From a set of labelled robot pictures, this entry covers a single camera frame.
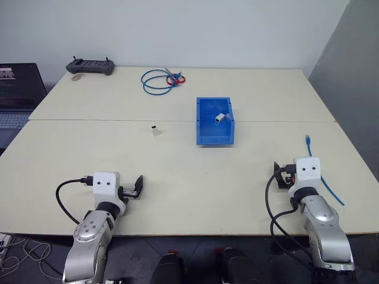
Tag open dark laptop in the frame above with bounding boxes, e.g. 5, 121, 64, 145
0, 62, 48, 149

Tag dark rounded shape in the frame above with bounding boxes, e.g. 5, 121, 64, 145
217, 247, 259, 284
150, 254, 185, 284

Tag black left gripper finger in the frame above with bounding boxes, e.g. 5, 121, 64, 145
131, 175, 144, 198

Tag red scissors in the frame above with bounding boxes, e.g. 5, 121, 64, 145
166, 73, 187, 86

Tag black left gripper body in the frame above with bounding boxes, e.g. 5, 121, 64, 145
118, 186, 140, 200

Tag coiled blue cable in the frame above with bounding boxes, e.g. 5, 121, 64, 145
140, 68, 181, 96

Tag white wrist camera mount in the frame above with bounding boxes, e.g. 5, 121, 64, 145
92, 172, 121, 204
293, 157, 322, 182

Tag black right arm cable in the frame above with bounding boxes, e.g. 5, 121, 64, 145
265, 173, 314, 267

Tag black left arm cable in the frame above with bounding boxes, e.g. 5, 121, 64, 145
55, 176, 94, 225

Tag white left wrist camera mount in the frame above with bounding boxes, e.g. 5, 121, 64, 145
92, 172, 121, 204

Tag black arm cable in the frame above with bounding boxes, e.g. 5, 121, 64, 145
265, 173, 314, 267
55, 176, 94, 225

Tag grey handheld remote controller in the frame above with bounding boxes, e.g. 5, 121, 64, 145
65, 56, 115, 76

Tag blue ethernet cable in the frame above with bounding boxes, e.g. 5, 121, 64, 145
305, 134, 346, 206

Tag white power strip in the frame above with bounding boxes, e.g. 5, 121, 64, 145
0, 233, 12, 261

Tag blue plastic bin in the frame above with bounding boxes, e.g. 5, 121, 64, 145
195, 96, 236, 146

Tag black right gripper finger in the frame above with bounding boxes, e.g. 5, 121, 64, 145
273, 161, 285, 189

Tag white floor cable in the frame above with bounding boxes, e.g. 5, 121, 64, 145
0, 236, 62, 275

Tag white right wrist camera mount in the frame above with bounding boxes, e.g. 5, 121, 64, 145
293, 157, 322, 182

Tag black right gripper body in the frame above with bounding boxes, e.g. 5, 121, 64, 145
280, 163, 297, 189

